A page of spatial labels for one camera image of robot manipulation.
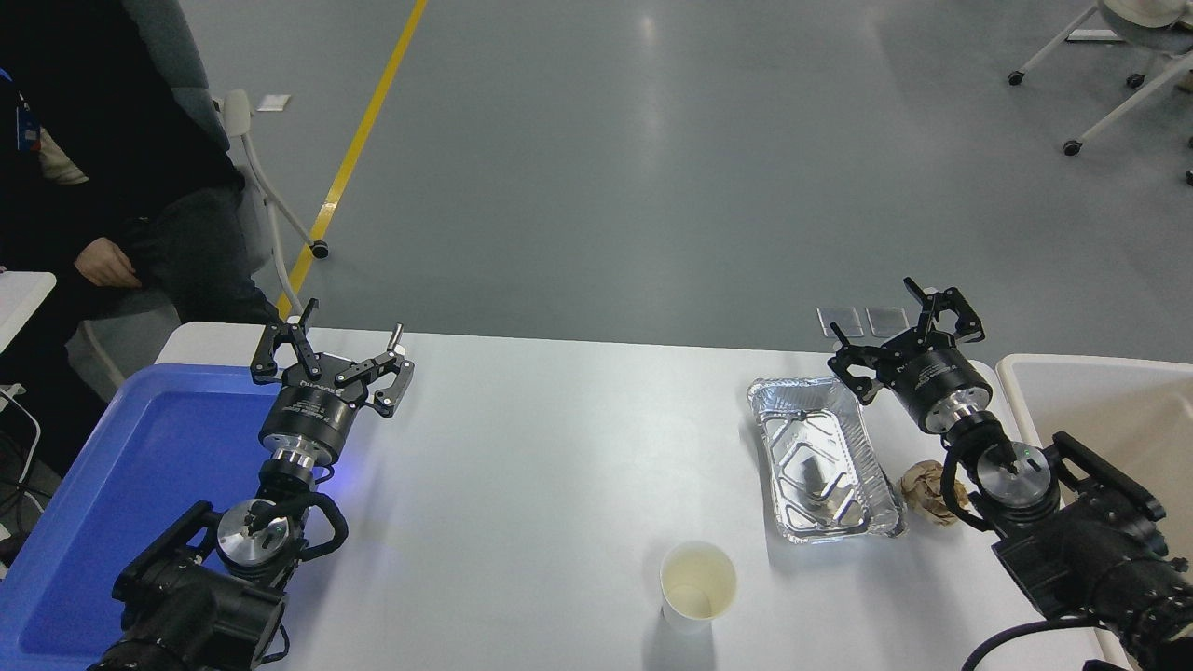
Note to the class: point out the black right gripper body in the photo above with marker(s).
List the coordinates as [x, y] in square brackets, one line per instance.
[932, 382]

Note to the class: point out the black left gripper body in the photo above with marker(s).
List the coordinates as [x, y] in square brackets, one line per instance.
[308, 415]

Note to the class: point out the white paper cup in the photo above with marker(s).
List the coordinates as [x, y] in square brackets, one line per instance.
[697, 587]

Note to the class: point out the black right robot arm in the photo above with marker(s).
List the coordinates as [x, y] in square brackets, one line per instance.
[1090, 550]

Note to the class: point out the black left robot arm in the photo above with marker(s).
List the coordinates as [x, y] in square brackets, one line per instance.
[186, 606]

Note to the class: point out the person's hand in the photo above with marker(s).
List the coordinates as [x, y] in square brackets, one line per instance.
[107, 263]

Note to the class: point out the silver floor plate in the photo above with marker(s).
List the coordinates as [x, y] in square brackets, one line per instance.
[843, 317]
[885, 321]

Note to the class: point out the crumpled tan paper ball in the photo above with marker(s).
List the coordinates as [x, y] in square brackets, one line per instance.
[923, 489]

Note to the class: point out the silver foil tray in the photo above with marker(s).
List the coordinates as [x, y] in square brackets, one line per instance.
[820, 466]

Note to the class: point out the large pale bin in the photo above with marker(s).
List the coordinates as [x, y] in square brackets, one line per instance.
[1100, 401]

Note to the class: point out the blue plastic tray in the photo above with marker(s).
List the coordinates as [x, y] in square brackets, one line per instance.
[140, 466]

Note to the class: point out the grey chair with white legs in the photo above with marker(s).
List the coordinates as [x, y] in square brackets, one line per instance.
[238, 112]

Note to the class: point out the small white floor plate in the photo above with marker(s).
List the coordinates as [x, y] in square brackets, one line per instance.
[273, 102]

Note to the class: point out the person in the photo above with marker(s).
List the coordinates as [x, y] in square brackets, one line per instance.
[93, 186]

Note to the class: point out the small white side table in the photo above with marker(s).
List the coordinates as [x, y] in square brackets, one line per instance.
[23, 298]

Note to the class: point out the white rolling chair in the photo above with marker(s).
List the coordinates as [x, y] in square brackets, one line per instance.
[1142, 11]

